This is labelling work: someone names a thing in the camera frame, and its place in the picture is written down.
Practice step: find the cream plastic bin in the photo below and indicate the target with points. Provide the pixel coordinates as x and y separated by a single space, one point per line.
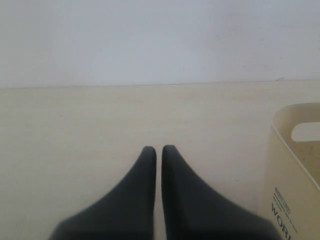
290 196

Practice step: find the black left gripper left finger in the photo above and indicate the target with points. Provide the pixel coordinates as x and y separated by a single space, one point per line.
124 213

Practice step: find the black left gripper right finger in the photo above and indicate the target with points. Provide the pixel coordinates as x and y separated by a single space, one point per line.
195 211

